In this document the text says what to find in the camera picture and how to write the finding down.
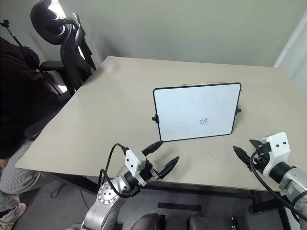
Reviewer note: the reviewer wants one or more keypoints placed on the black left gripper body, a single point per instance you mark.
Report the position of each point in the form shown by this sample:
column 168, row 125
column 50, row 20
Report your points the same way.
column 146, row 171

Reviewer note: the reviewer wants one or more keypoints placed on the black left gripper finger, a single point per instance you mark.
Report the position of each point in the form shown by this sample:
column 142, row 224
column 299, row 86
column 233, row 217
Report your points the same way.
column 169, row 166
column 152, row 148

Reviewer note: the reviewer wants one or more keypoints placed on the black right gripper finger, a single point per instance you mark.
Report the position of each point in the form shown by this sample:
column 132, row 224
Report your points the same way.
column 243, row 155
column 257, row 144

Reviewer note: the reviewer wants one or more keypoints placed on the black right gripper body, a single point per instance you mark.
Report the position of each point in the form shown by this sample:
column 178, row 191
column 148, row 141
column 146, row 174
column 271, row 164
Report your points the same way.
column 261, row 159

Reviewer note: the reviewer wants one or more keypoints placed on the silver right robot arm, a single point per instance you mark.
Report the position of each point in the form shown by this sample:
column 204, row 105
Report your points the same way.
column 292, row 182

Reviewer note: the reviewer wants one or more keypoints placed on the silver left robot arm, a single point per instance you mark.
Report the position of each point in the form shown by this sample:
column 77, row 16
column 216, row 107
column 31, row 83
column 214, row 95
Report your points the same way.
column 106, row 191

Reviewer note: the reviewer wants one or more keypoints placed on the dark rounded shape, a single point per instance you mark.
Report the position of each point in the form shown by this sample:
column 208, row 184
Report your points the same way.
column 144, row 221
column 199, row 221

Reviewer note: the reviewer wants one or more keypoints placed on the black-framed whiteboard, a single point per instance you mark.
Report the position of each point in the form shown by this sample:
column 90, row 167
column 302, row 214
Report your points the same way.
column 192, row 110

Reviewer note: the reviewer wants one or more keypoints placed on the small black floor object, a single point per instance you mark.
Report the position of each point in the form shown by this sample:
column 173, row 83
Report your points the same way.
column 233, row 222

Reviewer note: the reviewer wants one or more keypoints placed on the black office chair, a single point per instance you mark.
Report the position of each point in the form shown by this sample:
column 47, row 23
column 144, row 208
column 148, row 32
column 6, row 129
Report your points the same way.
column 69, row 48

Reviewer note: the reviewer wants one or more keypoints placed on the person in dark sweater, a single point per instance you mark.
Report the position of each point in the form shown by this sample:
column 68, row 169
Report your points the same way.
column 19, row 91

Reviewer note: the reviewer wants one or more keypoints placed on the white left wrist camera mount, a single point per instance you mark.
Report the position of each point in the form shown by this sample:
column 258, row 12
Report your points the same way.
column 133, row 160

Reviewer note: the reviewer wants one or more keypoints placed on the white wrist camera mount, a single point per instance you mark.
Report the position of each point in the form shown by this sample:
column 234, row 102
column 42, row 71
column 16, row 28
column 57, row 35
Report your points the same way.
column 133, row 160
column 278, row 148

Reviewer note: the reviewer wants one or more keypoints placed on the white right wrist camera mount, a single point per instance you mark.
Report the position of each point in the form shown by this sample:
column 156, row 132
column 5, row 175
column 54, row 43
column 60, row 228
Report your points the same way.
column 278, row 148

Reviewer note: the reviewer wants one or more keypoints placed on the white door frame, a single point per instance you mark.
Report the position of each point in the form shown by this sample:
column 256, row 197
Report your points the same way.
column 291, row 45

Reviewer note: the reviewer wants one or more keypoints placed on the black camera tripod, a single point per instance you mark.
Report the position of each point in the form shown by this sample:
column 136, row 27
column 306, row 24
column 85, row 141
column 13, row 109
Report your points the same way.
column 10, row 33

